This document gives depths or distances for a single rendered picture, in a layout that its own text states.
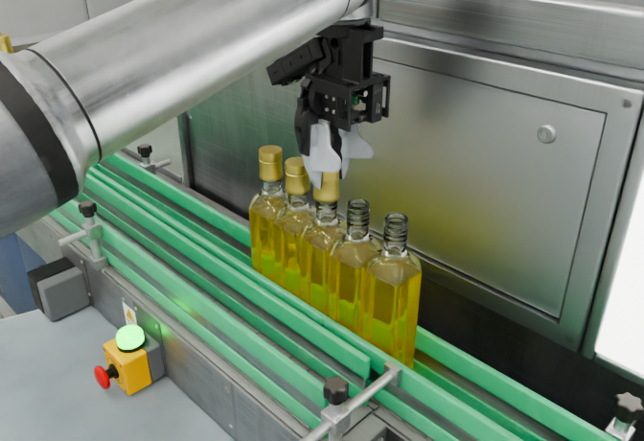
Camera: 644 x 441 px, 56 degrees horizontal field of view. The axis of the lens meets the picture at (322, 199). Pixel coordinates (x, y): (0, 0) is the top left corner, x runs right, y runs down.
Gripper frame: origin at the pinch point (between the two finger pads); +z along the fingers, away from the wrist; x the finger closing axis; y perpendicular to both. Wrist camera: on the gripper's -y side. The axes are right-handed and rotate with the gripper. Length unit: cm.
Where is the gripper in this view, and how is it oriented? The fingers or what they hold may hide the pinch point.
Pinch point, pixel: (326, 173)
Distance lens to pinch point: 79.7
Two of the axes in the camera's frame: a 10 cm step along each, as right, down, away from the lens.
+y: 7.0, 3.3, -6.3
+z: 0.0, 8.9, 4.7
